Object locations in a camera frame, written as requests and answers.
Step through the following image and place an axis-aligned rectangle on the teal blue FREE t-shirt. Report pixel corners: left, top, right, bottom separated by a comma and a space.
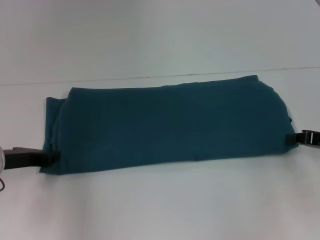
38, 74, 301, 175

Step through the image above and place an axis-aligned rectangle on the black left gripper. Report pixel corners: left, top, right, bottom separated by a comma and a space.
4, 146, 62, 171

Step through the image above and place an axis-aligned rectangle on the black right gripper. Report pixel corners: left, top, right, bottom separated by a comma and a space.
286, 129, 320, 150

